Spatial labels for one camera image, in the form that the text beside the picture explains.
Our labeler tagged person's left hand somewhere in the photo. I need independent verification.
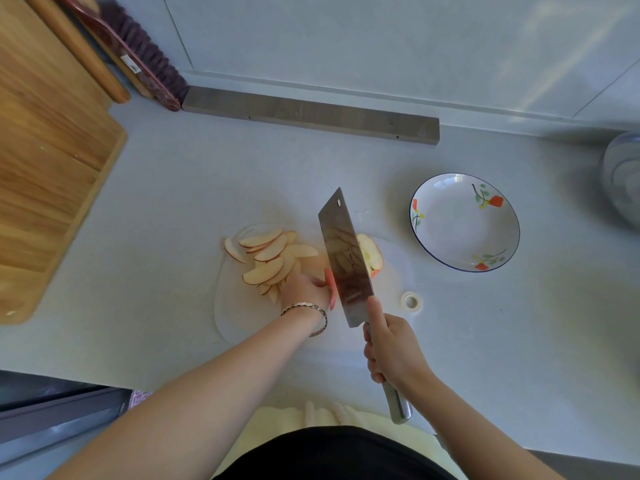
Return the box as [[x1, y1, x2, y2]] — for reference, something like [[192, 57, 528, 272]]
[[280, 272, 337, 321]]

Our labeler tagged person's right hand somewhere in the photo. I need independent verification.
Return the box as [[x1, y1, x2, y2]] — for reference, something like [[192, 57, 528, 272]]
[[363, 296, 437, 393]]

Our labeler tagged steel cleaver knife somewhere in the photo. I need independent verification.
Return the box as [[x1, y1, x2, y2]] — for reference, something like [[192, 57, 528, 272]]
[[318, 187, 412, 425]]

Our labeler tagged person's left forearm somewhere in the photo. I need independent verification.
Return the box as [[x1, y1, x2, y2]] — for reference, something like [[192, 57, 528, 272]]
[[47, 306, 327, 480]]

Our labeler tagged person's right forearm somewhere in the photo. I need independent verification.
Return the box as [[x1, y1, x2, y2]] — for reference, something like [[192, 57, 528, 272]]
[[395, 364, 567, 480]]

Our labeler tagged pile of apple slices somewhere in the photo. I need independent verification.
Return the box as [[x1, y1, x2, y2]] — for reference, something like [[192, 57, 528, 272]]
[[223, 227, 321, 304]]

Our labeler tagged apple chunk with core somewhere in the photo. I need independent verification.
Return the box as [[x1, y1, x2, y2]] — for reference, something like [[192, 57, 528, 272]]
[[355, 234, 384, 278]]

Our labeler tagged translucent plastic cutting mat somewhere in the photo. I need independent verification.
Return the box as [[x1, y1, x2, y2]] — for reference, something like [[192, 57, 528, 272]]
[[214, 222, 414, 346]]

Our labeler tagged cream cloth apron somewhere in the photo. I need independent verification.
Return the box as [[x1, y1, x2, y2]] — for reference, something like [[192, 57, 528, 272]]
[[219, 401, 451, 480]]

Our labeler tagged white floral plate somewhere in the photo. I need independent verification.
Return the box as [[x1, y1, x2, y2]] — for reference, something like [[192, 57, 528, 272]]
[[409, 173, 521, 273]]

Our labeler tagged grey stone bar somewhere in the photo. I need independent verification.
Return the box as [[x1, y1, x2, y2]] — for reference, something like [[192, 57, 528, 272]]
[[181, 85, 441, 147]]

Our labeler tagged black shirt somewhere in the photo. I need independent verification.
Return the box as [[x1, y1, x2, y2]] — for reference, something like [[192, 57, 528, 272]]
[[212, 426, 459, 480]]

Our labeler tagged red brush with purple bristles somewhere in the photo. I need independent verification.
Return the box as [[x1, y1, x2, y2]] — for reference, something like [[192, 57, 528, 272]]
[[52, 0, 190, 113]]

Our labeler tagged dark grey drawer front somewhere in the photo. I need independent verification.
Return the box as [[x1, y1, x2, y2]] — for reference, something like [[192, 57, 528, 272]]
[[0, 370, 132, 466]]

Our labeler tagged wooden cutting board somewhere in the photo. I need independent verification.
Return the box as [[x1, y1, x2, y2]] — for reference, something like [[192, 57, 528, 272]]
[[0, 0, 129, 326]]

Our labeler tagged grey marbled bowl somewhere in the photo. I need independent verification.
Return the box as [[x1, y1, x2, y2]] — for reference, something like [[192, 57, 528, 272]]
[[601, 131, 640, 231]]

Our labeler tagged wooden rolling pin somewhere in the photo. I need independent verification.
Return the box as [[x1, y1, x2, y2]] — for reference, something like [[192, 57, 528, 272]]
[[22, 0, 132, 104]]

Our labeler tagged silver beaded bracelet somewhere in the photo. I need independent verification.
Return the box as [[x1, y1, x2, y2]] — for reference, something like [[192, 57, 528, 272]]
[[280, 302, 329, 338]]

